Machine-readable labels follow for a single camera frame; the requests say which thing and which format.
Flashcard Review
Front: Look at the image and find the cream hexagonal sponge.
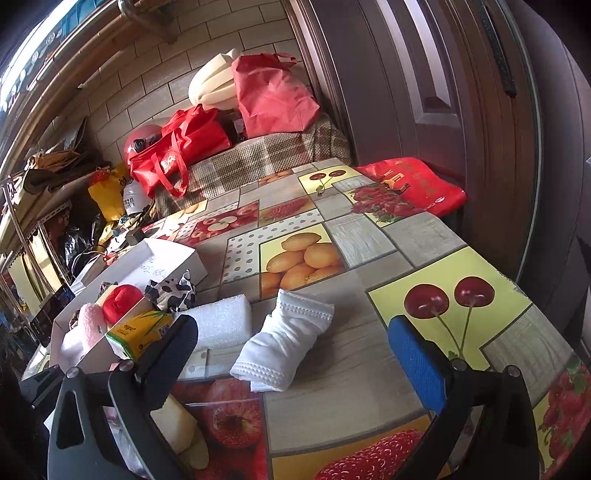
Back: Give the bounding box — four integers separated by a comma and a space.
150, 395, 197, 454

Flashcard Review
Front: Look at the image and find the pink fluffy pouch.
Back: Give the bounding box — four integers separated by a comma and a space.
78, 303, 107, 351

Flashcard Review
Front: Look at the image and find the yellow bamboo tissue pack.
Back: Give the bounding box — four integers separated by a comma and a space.
106, 311, 173, 360

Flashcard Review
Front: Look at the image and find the red plush ball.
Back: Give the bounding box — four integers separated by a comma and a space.
102, 285, 143, 326

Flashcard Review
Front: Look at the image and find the black white cow-print cloth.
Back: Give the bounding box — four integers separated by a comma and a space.
143, 270, 197, 313

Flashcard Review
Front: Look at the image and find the white foam block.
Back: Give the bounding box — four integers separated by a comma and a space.
173, 294, 253, 350

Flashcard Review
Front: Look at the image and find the smartphone showing video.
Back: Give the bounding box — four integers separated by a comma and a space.
30, 285, 75, 347

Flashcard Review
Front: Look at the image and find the fruit pattern tablecloth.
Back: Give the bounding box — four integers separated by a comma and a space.
45, 156, 591, 480

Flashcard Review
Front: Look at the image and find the black plastic bag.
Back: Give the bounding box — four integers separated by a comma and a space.
63, 213, 106, 274

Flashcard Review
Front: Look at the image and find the white cardboard tray box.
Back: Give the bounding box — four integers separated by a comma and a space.
49, 238, 207, 370

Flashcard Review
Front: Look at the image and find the metal storage shelf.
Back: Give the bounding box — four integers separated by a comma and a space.
1, 150, 111, 268

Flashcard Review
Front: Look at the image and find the yellow shopping bag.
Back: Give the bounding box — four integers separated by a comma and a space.
88, 163, 130, 222

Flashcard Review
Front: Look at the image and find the red bag beside table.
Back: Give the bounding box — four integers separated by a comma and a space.
356, 157, 467, 217

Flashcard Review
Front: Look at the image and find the red helmet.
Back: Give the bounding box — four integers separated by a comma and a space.
122, 123, 162, 161

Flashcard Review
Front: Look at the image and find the red tote bag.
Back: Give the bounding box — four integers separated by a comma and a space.
124, 105, 232, 199

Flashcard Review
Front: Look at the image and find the plaid covered bench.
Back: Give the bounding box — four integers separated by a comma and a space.
153, 114, 352, 219

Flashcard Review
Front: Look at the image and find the cream foam roll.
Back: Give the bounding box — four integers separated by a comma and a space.
188, 48, 240, 111

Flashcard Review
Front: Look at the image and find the red paper bag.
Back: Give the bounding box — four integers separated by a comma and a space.
231, 53, 321, 138

